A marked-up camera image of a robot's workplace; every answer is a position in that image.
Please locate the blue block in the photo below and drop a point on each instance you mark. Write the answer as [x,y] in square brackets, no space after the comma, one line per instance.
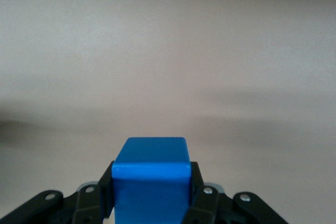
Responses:
[151,182]

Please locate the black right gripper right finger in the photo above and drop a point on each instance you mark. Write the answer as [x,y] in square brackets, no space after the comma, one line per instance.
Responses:
[215,208]

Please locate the brown table cover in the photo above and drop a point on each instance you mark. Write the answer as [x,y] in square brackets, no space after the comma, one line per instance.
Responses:
[168,51]

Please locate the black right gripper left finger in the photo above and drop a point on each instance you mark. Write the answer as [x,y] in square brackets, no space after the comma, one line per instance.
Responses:
[65,205]

